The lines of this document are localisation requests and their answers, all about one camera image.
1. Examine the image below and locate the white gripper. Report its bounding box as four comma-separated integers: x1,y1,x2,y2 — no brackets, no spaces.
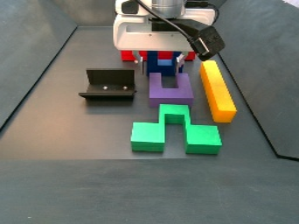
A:
114,0,216,75

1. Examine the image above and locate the purple U-shaped block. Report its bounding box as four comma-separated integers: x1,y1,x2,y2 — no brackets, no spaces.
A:
150,73,194,108

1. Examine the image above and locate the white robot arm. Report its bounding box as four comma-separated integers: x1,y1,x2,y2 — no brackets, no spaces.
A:
114,0,223,75

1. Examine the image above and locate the red slotted board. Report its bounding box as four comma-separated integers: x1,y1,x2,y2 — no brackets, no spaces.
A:
120,51,195,61

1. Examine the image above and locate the blue U-shaped block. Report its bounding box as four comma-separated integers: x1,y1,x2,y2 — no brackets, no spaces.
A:
146,51,182,76

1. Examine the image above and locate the yellow long bar block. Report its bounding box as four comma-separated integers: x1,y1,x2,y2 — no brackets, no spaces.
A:
200,60,238,123

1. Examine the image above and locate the green stepped block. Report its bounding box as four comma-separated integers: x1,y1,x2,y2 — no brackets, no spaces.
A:
131,104,222,155

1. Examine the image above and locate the black cable with connector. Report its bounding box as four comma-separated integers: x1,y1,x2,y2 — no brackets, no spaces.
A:
134,0,227,62

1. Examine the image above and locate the black angle bracket fixture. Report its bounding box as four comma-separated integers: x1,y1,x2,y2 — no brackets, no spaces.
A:
79,68,136,99

